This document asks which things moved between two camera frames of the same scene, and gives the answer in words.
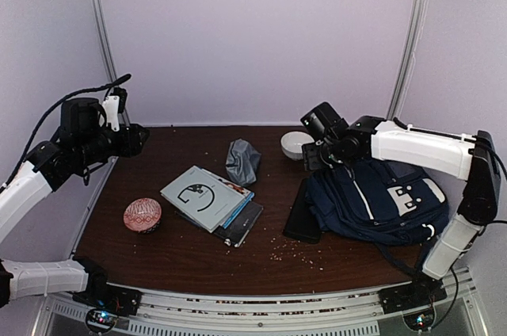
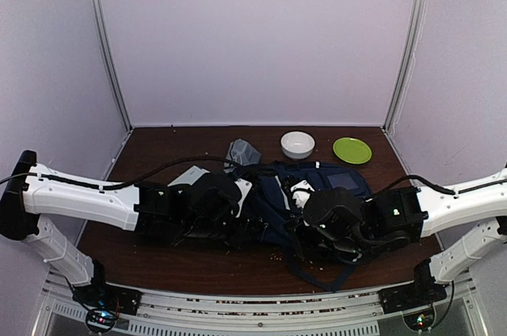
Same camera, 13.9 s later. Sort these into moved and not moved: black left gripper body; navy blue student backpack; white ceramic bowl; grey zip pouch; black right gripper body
Moved: navy blue student backpack; black right gripper body; black left gripper body
Not moved: grey zip pouch; white ceramic bowl
